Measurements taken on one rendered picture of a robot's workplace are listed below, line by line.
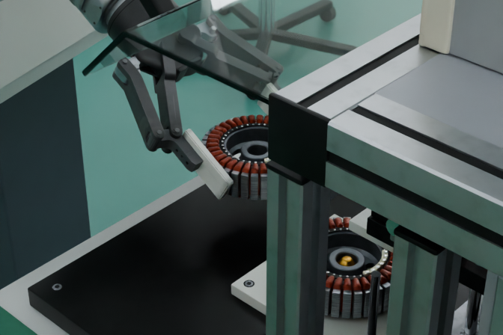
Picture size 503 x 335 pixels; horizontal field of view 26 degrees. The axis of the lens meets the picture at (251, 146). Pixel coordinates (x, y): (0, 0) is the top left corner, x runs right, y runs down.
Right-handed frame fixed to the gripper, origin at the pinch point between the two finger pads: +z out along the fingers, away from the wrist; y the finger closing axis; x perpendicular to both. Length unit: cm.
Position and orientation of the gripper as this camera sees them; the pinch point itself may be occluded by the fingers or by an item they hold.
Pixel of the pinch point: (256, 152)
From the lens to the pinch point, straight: 109.0
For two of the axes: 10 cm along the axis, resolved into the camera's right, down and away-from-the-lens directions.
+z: 6.3, 7.4, -2.3
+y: -6.8, 4.0, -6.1
